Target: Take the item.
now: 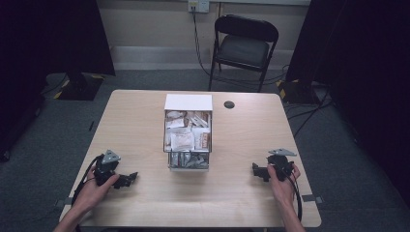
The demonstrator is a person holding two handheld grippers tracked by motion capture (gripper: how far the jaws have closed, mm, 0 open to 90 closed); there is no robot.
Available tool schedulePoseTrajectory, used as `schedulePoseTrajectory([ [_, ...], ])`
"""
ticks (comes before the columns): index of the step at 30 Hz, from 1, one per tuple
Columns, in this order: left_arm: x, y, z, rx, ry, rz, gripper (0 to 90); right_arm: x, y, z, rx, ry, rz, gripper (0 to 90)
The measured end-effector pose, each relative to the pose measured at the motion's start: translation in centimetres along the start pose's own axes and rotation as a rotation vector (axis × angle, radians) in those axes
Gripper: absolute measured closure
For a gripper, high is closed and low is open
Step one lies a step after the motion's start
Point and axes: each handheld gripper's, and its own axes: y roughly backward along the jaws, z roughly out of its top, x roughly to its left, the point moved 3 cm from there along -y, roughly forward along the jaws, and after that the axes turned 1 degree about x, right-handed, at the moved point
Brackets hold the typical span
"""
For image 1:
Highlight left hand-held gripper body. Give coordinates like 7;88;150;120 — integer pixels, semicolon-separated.
93;149;122;187

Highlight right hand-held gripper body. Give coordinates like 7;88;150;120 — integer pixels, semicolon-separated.
266;148;298;183

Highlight person's right hand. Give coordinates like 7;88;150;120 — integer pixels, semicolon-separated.
266;163;302;209

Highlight person's left hand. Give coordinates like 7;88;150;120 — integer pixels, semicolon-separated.
72;165;121;215

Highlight large white open drawer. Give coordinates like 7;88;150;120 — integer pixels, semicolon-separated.
162;109;214;154

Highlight small white open drawer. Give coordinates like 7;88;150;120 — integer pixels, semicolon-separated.
167;150;211;172

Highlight pile of silver packets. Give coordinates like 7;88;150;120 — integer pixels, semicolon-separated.
169;151;209;169

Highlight pile of white packets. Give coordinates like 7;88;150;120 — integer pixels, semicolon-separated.
164;110;212;153

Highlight black stand base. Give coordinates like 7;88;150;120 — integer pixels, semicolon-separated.
52;71;106;102
276;78;323;105

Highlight black folding chair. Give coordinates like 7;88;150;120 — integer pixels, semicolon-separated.
207;14;280;94

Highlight tall black curtain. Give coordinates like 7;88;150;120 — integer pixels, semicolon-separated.
284;0;410;207

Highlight wide black curtain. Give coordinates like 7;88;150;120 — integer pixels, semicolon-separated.
0;0;117;162

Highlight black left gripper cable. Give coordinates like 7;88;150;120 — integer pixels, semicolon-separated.
71;154;105;207

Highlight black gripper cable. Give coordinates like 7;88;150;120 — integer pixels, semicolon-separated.
71;154;105;207
280;163;304;223

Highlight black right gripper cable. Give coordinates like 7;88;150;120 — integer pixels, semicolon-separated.
280;163;304;223

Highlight grey table edge bracket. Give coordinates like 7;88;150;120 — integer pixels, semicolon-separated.
301;193;324;204
53;196;74;209

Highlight black floor cables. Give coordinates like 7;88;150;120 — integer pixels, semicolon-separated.
283;86;337;139

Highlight white wall outlet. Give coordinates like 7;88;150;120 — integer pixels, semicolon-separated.
188;0;211;15

